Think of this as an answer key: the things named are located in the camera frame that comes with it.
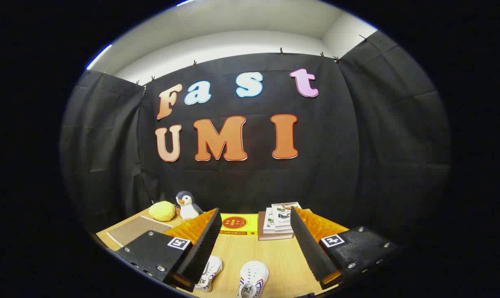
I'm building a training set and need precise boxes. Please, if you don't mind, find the white cover book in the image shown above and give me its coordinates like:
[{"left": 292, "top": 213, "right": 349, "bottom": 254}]
[{"left": 263, "top": 207, "right": 294, "bottom": 235}]

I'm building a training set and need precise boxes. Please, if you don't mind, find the white canvas shoe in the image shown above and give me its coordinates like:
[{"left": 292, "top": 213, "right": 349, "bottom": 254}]
[
  {"left": 194, "top": 255, "right": 224, "bottom": 292},
  {"left": 236, "top": 261, "right": 270, "bottom": 298}
]

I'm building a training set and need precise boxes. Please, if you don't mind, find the beige fabric storage box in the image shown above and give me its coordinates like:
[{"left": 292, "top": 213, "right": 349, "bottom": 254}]
[{"left": 105, "top": 214, "right": 175, "bottom": 251}]

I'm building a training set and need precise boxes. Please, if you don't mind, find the yellow round plush bun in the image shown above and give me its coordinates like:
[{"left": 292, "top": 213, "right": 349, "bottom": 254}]
[{"left": 149, "top": 201, "right": 177, "bottom": 222}]

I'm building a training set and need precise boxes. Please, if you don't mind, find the yellow book with red circle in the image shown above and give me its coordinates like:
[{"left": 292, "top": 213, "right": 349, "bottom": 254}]
[{"left": 219, "top": 213, "right": 260, "bottom": 236}]

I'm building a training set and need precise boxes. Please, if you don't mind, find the penguin plush toy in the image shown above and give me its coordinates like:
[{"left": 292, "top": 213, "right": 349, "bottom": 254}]
[{"left": 175, "top": 190, "right": 204, "bottom": 220}]

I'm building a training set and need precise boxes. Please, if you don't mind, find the black backdrop cloth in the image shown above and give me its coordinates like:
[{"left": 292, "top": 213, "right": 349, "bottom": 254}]
[{"left": 60, "top": 31, "right": 451, "bottom": 232}]

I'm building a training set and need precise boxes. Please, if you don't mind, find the book with colourful illustrated cover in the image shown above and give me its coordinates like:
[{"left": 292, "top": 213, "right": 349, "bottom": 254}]
[{"left": 271, "top": 202, "right": 303, "bottom": 229}]

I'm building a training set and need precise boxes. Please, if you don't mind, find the brown cover book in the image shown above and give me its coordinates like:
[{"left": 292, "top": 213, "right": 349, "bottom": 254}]
[{"left": 257, "top": 211, "right": 294, "bottom": 241}]

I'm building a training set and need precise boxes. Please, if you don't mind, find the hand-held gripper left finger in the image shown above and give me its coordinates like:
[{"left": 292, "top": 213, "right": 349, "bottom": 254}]
[{"left": 114, "top": 208, "right": 223, "bottom": 293}]

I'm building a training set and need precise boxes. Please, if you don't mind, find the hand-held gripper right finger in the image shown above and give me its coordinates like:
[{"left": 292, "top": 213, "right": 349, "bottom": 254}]
[{"left": 290, "top": 206, "right": 401, "bottom": 290}]

